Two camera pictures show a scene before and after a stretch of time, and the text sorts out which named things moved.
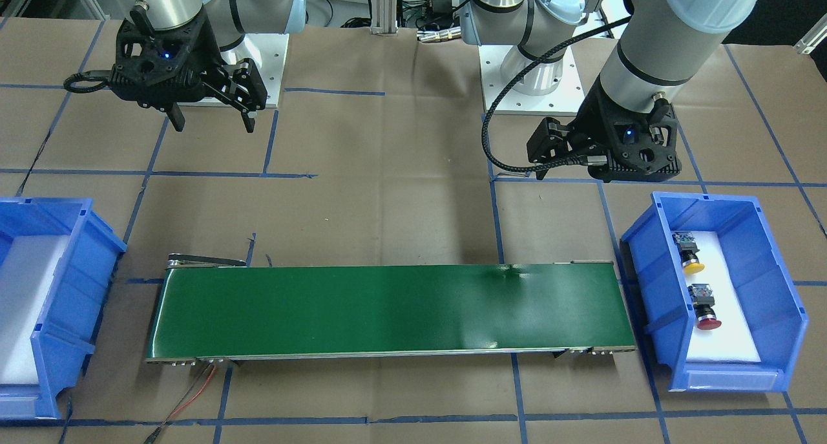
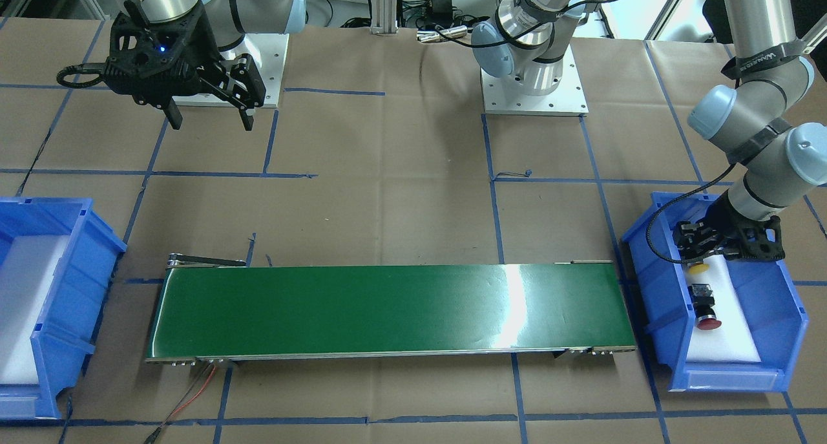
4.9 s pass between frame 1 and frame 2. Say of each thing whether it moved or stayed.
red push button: stayed
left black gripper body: moved
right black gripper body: stayed
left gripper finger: moved
